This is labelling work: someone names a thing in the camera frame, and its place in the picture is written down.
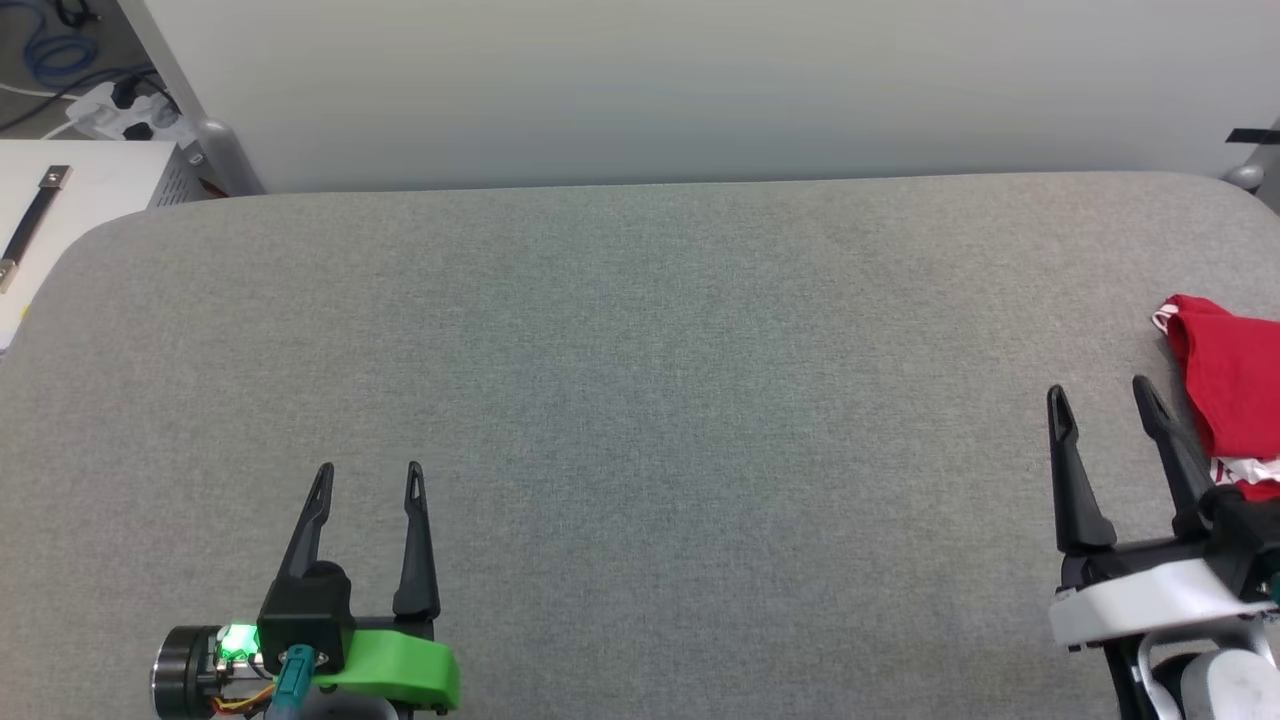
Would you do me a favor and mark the black strap handle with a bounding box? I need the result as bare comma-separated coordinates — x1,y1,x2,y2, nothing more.
0,165,73,293

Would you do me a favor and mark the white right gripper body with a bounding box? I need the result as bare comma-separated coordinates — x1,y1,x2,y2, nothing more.
1048,535,1280,651

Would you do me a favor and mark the white metal cabinet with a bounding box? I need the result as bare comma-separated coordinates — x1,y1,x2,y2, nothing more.
0,140,216,351

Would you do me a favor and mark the grey metal frame leg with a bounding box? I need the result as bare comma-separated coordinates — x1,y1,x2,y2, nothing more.
1220,150,1280,211
115,0,266,196

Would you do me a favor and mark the red white basketball jersey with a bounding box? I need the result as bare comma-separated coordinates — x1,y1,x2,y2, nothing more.
1150,293,1280,503

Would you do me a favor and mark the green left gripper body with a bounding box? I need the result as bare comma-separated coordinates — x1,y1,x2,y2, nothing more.
150,610,461,720

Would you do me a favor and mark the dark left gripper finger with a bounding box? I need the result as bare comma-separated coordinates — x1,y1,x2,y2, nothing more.
278,462,336,583
393,460,441,616

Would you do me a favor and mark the blue coiled cable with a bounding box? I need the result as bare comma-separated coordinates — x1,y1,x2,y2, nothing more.
25,0,101,86

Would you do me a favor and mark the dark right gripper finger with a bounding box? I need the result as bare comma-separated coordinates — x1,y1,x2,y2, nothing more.
1132,375,1216,536
1046,385,1118,554

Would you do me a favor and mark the white power strip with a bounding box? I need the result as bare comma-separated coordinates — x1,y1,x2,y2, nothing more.
65,80,186,143

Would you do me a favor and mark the grey fabric sofa cushion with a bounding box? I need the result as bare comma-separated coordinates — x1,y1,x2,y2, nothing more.
0,172,1280,720

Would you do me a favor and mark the black left camera cable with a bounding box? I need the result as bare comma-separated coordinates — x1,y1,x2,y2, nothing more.
272,645,319,720

